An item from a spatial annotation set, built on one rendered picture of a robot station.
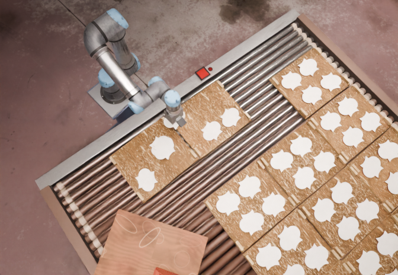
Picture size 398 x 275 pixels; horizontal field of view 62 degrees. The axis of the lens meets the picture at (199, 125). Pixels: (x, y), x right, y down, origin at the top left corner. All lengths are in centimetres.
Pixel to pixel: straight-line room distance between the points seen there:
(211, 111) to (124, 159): 60
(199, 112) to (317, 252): 104
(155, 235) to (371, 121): 149
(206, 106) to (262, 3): 197
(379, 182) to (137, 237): 144
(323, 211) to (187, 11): 246
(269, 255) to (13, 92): 268
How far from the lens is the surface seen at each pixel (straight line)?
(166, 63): 334
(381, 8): 428
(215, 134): 204
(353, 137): 227
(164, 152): 198
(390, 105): 247
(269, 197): 200
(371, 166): 227
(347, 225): 214
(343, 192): 215
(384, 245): 222
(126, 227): 186
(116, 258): 187
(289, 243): 201
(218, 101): 213
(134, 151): 203
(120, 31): 175
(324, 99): 231
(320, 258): 207
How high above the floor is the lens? 288
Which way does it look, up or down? 70 degrees down
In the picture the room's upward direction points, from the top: 6 degrees clockwise
